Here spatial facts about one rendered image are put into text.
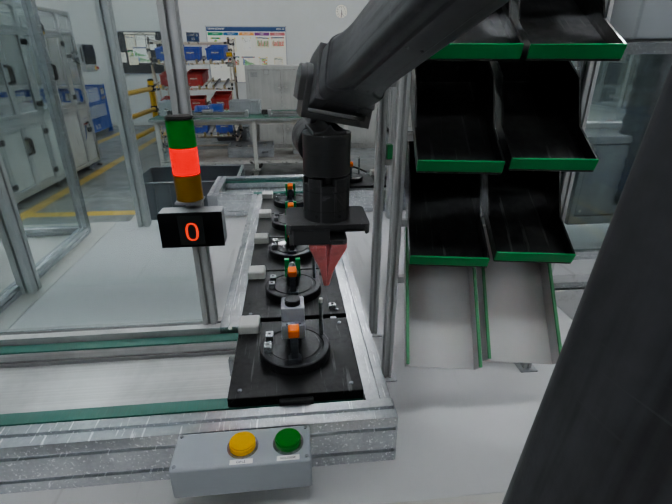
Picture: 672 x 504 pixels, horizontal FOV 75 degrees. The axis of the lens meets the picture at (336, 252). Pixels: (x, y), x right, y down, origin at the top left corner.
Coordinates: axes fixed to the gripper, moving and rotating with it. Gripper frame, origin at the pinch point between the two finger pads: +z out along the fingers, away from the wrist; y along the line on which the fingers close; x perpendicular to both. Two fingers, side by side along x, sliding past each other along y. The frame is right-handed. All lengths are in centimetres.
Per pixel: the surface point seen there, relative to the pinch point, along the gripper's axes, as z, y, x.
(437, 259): 3.6, -19.5, -11.5
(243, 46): -19, 107, -1068
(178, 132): -14.2, 24.0, -29.4
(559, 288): 45, -84, -67
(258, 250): 29, 15, -71
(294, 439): 26.6, 5.1, 3.1
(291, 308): 15.9, 5.1, -17.4
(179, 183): -4.9, 25.1, -29.3
